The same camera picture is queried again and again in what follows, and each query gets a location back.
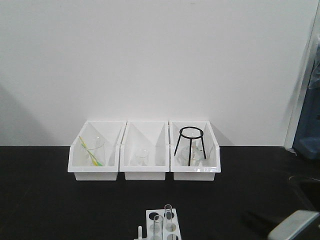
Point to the clear glass test tube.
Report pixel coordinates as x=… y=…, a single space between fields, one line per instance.
x=158 y=225
x=168 y=215

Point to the blue-grey plastic tray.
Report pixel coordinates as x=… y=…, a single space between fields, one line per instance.
x=307 y=136

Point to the right white storage bin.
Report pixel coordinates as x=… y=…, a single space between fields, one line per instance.
x=208 y=167

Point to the yellow green stirring rod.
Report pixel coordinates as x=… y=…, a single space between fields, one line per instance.
x=94 y=159

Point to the white storage bin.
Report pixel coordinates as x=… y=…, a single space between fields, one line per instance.
x=112 y=133
x=208 y=167
x=150 y=135

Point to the clear glass flask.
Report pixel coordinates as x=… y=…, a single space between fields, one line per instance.
x=190 y=159

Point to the black lab sink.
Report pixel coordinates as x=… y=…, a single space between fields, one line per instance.
x=307 y=190

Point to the small clear glass beaker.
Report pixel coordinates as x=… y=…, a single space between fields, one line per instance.
x=141 y=157

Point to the white test tube rack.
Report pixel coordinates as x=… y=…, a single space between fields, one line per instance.
x=169 y=233

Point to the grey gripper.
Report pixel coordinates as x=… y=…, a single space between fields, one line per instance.
x=300 y=225

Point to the clear glass beaker left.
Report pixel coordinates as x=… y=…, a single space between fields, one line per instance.
x=97 y=146

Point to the clear glass test tube front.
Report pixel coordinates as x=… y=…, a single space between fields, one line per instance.
x=158 y=225

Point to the middle white storage bin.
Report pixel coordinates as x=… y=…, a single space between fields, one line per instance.
x=150 y=135

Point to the left white storage bin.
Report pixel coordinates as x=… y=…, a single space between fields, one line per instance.
x=112 y=133

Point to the black wire tripod stand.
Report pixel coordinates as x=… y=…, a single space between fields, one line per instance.
x=192 y=134

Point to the clear glass test tube rear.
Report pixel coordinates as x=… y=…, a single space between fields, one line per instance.
x=168 y=215

